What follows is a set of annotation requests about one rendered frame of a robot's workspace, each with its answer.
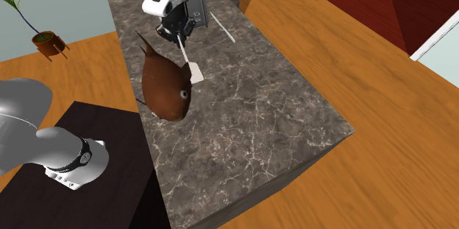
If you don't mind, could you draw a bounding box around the white thin stick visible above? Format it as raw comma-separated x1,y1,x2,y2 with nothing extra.
209,11,237,44

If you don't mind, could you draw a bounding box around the white spatula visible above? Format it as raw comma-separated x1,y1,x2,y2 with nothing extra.
177,34,205,85

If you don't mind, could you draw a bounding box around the brown fish figure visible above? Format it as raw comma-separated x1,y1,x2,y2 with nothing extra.
135,30,193,122

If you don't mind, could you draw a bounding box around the potted plant in brown pot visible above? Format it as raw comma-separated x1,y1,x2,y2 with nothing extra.
0,0,71,63

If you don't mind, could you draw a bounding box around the dark robot stand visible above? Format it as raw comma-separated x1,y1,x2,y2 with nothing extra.
0,100,171,229

